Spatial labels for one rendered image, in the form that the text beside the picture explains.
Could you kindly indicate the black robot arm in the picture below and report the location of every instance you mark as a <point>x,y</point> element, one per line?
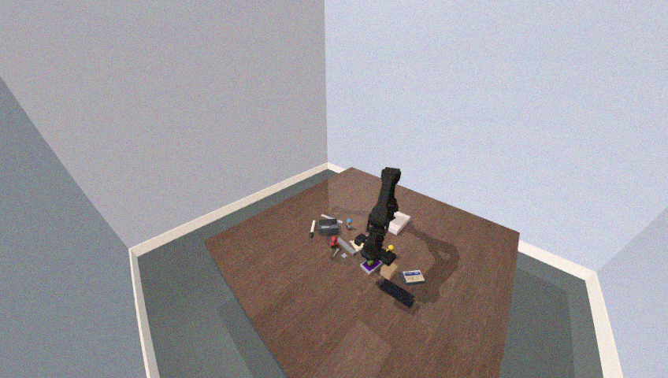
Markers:
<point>382,214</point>

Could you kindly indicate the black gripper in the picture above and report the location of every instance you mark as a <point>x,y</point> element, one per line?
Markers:
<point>385,257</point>

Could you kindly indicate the tan box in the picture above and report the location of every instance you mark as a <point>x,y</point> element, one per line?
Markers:
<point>388,271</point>

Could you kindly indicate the cream paper card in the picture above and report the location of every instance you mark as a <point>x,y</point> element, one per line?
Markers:
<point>356,246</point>

